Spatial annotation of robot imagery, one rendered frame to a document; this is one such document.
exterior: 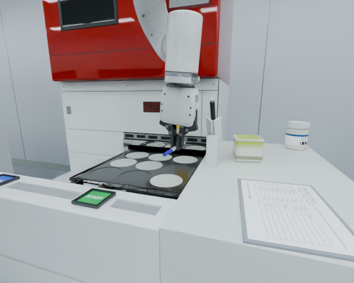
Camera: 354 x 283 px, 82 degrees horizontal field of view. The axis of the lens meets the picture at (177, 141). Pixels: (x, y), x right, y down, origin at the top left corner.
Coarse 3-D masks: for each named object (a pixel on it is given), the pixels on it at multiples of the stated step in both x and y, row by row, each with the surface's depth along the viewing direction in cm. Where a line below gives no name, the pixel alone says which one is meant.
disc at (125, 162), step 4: (116, 160) 81; (120, 160) 81; (124, 160) 81; (128, 160) 81; (132, 160) 81; (112, 164) 76; (116, 164) 76; (120, 164) 76; (124, 164) 76; (128, 164) 76; (132, 164) 76
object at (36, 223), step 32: (0, 192) 41; (32, 192) 42; (64, 192) 42; (128, 192) 41; (0, 224) 41; (32, 224) 38; (64, 224) 35; (96, 224) 33; (128, 224) 31; (160, 224) 31; (32, 256) 40; (64, 256) 37; (96, 256) 35; (128, 256) 32
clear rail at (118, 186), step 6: (72, 180) 63; (84, 180) 61; (90, 180) 61; (96, 180) 61; (108, 186) 59; (114, 186) 58; (120, 186) 58; (126, 186) 57; (132, 186) 57; (138, 186) 57; (144, 192) 56; (150, 192) 55; (156, 192) 54; (162, 192) 54; (168, 192) 54; (174, 192) 53
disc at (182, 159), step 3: (180, 156) 86; (183, 156) 86; (186, 156) 86; (189, 156) 86; (174, 159) 82; (177, 159) 82; (180, 159) 82; (183, 159) 82; (186, 159) 82; (189, 159) 82; (192, 159) 82; (195, 159) 82; (180, 162) 78; (183, 162) 78; (186, 162) 78; (189, 162) 78; (192, 162) 78
